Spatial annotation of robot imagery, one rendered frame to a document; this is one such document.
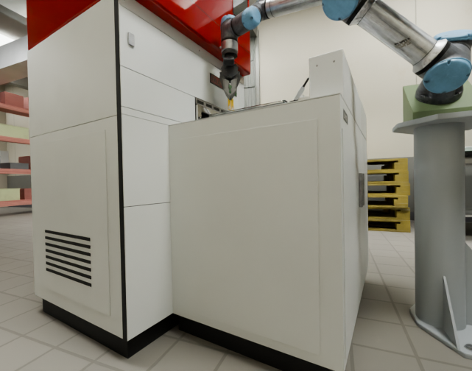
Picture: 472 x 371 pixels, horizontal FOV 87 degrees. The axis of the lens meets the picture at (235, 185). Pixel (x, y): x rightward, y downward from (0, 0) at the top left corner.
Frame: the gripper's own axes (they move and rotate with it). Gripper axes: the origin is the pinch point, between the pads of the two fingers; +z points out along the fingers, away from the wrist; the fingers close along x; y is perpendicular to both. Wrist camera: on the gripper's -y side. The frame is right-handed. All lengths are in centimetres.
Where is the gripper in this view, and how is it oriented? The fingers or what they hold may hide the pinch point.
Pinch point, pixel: (230, 96)
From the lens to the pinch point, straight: 117.1
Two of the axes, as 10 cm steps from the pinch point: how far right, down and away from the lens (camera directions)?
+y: 0.3, -0.1, 10.0
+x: -10.0, 0.2, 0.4
